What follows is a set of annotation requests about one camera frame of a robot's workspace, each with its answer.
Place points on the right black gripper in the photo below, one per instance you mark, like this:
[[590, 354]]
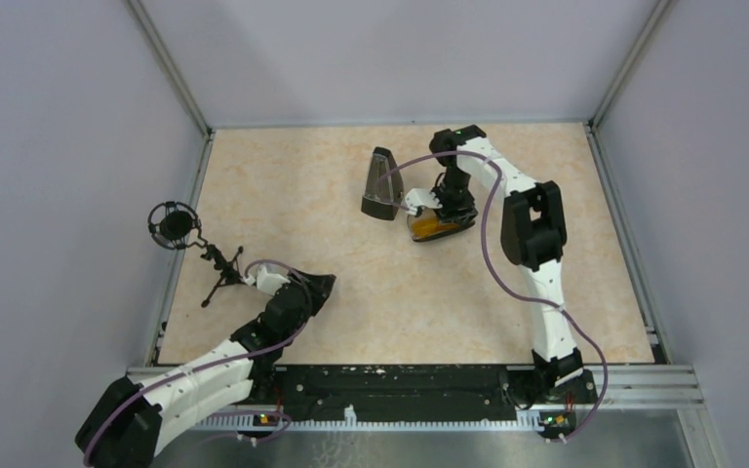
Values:
[[453, 213]]

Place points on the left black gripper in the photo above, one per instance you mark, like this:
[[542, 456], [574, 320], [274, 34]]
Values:
[[322, 285]]

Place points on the black glasses case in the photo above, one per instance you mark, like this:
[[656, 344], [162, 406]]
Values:
[[431, 214]]

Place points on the orange sunglasses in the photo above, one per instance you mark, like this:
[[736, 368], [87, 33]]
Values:
[[431, 227]]

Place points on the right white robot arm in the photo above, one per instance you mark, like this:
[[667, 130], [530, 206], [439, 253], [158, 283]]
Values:
[[532, 236]]

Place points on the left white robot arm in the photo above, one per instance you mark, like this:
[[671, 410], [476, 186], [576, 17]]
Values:
[[132, 422]]

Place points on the black metronome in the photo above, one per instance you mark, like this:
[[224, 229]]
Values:
[[384, 187]]

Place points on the black microphone on tripod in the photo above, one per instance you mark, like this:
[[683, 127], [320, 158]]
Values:
[[175, 226]]

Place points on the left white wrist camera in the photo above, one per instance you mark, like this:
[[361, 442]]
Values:
[[266, 280]]

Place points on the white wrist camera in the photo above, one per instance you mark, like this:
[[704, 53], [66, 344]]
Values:
[[266, 280], [418, 200]]

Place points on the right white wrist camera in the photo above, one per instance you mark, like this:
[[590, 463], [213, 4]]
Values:
[[418, 200]]

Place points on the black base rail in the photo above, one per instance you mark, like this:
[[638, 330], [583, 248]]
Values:
[[415, 393]]

